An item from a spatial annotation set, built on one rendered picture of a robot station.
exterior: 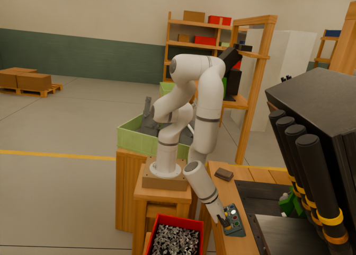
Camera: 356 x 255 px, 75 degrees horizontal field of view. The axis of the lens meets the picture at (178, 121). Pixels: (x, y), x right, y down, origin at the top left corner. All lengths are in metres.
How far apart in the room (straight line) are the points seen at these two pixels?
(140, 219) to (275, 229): 0.82
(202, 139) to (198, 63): 0.29
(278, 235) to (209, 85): 0.53
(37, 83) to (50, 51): 2.58
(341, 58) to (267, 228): 1.04
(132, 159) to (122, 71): 6.23
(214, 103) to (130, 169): 1.24
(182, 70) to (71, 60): 7.49
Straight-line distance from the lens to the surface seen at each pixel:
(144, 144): 1.79
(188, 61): 0.91
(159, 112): 1.20
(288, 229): 0.92
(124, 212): 2.19
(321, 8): 9.14
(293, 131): 0.51
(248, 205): 1.33
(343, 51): 1.58
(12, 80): 6.39
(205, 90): 0.81
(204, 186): 0.94
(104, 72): 8.06
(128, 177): 1.96
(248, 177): 1.59
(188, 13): 7.26
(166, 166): 1.35
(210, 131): 0.84
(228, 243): 1.12
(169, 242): 1.08
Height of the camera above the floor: 1.69
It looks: 21 degrees down
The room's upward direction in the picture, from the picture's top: 6 degrees clockwise
